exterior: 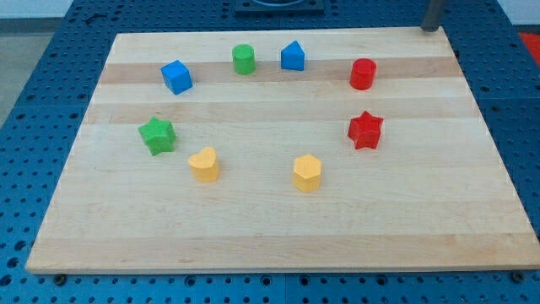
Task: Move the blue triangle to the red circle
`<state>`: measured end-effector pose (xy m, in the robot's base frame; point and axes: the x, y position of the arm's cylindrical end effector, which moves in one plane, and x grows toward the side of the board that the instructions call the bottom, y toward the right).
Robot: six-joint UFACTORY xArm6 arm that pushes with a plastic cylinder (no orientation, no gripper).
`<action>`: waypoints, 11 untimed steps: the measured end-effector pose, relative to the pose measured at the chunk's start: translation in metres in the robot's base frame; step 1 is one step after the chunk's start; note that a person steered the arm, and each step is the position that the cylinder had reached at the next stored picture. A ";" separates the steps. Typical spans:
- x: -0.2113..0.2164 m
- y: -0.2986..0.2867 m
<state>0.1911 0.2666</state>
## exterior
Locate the blue cube block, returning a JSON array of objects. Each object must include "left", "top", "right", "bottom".
[{"left": 160, "top": 60, "right": 192, "bottom": 95}]

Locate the red cylinder block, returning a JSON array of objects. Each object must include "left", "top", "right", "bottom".
[{"left": 349, "top": 58, "right": 377, "bottom": 90}]

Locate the yellow hexagon block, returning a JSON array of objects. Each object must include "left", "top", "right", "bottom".
[{"left": 293, "top": 155, "right": 322, "bottom": 193}]

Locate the green star block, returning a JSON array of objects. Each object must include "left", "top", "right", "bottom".
[{"left": 138, "top": 117, "right": 176, "bottom": 156}]

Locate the red star block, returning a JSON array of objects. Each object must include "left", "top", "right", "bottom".
[{"left": 348, "top": 111, "right": 384, "bottom": 149}]

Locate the blue triangle block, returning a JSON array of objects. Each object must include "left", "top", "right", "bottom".
[{"left": 280, "top": 41, "right": 305, "bottom": 71}]

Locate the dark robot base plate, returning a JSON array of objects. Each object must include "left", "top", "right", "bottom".
[{"left": 234, "top": 0, "right": 326, "bottom": 15}]

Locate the red object at right edge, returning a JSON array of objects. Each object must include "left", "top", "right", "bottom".
[{"left": 519, "top": 32, "right": 540, "bottom": 65}]

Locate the yellow heart block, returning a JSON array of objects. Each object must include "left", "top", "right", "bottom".
[{"left": 188, "top": 147, "right": 219, "bottom": 182}]

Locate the wooden board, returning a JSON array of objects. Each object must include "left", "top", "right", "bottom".
[{"left": 26, "top": 27, "right": 539, "bottom": 274}]

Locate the green cylinder block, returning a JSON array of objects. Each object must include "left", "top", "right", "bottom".
[{"left": 232, "top": 44, "right": 256, "bottom": 75}]

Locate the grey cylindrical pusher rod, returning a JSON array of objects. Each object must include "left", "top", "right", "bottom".
[{"left": 420, "top": 0, "right": 447, "bottom": 32}]

